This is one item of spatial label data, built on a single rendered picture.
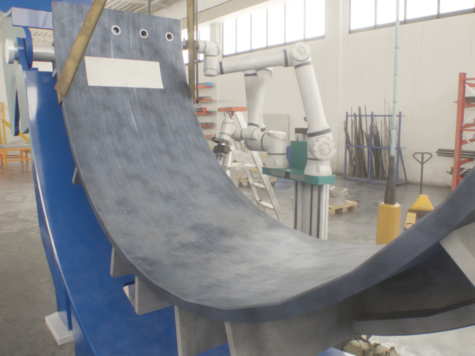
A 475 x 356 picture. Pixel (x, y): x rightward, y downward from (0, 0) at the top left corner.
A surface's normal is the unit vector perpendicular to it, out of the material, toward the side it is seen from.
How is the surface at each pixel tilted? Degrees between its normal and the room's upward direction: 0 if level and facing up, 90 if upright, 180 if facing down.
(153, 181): 35
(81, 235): 45
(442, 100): 90
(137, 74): 75
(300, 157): 90
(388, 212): 90
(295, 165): 90
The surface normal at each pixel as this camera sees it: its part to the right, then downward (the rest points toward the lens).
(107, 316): 0.26, -0.85
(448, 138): -0.78, 0.09
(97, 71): 0.59, -0.14
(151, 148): 0.44, -0.62
